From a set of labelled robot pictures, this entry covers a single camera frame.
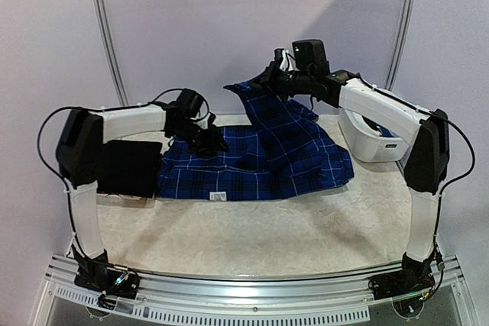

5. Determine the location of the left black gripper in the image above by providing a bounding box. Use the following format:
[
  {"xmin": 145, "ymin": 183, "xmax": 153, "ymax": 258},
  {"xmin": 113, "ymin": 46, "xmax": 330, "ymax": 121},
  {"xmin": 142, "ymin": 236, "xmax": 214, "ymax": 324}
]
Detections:
[{"xmin": 171, "ymin": 121, "xmax": 230, "ymax": 158}]

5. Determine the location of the blue plaid shirt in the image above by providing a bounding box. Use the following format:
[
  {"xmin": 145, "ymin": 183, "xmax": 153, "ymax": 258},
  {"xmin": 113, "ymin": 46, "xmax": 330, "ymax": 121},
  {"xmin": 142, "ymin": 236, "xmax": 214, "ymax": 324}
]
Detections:
[{"xmin": 156, "ymin": 82, "xmax": 355, "ymax": 201}]

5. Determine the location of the black t-shirt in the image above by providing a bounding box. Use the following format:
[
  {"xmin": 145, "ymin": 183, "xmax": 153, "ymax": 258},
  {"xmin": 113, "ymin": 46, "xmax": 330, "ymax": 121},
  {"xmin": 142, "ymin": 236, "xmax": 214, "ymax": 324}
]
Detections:
[{"xmin": 97, "ymin": 140, "xmax": 163, "ymax": 199}]

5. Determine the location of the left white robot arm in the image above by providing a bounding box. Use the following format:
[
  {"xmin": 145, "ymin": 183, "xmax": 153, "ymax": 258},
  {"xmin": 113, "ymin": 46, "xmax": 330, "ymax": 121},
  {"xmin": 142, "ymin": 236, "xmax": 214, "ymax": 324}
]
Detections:
[{"xmin": 55, "ymin": 89, "xmax": 228, "ymax": 261}]

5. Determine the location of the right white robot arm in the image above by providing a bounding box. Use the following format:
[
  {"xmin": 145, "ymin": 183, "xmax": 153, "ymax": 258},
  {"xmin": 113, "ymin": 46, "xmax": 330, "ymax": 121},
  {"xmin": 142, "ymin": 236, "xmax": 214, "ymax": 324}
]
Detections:
[{"xmin": 252, "ymin": 61, "xmax": 449, "ymax": 263}]

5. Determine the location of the white laundry basket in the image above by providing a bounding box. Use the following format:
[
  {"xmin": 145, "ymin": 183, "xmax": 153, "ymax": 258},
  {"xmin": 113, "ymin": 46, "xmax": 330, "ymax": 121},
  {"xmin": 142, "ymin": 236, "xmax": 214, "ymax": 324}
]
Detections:
[{"xmin": 338, "ymin": 109, "xmax": 408, "ymax": 163}]

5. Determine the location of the black garment in basket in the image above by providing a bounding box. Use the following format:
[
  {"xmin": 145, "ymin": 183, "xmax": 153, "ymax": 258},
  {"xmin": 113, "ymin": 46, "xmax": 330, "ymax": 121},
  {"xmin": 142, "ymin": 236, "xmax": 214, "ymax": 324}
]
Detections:
[{"xmin": 363, "ymin": 117, "xmax": 393, "ymax": 137}]

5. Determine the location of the perforated metal front panel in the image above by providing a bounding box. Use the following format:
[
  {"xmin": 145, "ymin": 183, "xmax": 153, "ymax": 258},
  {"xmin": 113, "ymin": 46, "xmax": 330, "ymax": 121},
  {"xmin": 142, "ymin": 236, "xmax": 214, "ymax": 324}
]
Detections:
[{"xmin": 34, "ymin": 285, "xmax": 371, "ymax": 325}]

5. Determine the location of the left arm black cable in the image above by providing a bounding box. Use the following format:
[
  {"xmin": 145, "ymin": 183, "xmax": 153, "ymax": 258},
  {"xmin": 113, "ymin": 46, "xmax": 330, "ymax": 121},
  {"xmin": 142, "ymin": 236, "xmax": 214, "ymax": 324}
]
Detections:
[{"xmin": 37, "ymin": 88, "xmax": 215, "ymax": 262}]

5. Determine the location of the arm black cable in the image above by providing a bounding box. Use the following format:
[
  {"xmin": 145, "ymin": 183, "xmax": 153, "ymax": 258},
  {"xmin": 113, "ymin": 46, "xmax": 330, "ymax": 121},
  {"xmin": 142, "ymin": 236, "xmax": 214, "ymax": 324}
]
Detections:
[
  {"xmin": 37, "ymin": 88, "xmax": 215, "ymax": 262},
  {"xmin": 355, "ymin": 72, "xmax": 477, "ymax": 266}
]

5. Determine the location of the left wall metal profile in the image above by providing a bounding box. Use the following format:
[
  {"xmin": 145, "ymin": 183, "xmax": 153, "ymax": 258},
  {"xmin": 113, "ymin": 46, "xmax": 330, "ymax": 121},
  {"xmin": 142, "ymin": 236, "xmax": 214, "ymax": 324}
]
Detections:
[{"xmin": 93, "ymin": 0, "xmax": 129, "ymax": 106}]

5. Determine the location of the wall metal profile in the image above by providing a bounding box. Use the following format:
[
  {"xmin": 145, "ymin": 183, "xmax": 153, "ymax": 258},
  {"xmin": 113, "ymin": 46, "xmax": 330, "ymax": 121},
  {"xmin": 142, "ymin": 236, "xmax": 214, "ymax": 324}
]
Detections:
[
  {"xmin": 93, "ymin": 0, "xmax": 129, "ymax": 106},
  {"xmin": 386, "ymin": 0, "xmax": 414, "ymax": 91}
]

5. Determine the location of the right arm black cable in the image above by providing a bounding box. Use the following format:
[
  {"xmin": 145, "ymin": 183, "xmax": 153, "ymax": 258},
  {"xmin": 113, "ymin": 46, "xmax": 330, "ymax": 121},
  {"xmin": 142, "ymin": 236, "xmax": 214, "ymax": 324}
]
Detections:
[{"xmin": 355, "ymin": 72, "xmax": 477, "ymax": 266}]

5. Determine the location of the aluminium front rail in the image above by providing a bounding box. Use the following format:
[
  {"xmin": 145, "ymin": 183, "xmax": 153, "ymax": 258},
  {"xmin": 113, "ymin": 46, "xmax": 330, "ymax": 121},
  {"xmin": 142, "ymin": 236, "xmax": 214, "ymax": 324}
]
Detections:
[{"xmin": 39, "ymin": 254, "xmax": 464, "ymax": 307}]

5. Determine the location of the right wall metal profile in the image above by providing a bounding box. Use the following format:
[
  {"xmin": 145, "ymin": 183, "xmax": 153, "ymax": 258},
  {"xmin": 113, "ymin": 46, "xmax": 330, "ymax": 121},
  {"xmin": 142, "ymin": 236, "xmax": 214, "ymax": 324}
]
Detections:
[{"xmin": 386, "ymin": 0, "xmax": 414, "ymax": 91}]

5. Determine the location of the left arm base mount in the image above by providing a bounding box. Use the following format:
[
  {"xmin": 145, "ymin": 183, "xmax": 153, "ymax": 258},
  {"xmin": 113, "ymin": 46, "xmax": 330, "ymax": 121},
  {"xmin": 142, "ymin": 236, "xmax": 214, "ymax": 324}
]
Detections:
[{"xmin": 73, "ymin": 249, "xmax": 141, "ymax": 299}]

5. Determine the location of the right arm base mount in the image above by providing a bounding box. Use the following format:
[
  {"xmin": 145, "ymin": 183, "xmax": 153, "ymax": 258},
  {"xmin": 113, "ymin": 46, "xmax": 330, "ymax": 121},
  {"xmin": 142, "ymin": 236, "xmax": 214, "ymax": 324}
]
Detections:
[{"xmin": 368, "ymin": 257, "xmax": 445, "ymax": 302}]

